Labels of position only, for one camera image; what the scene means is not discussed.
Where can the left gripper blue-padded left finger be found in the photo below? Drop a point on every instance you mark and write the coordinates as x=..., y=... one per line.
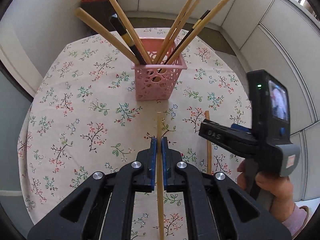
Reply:
x=145, y=176

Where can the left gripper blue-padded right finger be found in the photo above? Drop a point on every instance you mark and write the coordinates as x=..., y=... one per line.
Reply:
x=172, y=178

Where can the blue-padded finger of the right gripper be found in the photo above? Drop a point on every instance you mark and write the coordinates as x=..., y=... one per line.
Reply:
x=240, y=128

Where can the wooden chopstick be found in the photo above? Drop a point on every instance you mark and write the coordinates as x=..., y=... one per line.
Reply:
x=171, y=31
x=179, y=27
x=196, y=31
x=100, y=29
x=127, y=24
x=159, y=176
x=209, y=157

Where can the black chopstick gold band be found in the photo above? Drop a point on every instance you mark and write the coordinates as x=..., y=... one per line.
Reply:
x=122, y=31
x=188, y=33

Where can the white kitchen cabinets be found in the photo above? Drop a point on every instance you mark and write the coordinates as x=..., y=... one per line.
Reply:
x=281, y=37

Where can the person's right hand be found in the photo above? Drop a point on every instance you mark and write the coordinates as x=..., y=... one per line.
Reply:
x=281, y=187

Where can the floral tablecloth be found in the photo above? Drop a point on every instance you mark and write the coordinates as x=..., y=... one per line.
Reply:
x=85, y=117

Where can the pink perforated utensil basket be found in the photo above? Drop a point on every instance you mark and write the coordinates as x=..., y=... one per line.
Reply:
x=157, y=81

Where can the brown trash bin orange liner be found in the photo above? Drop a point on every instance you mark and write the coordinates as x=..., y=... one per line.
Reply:
x=101, y=10

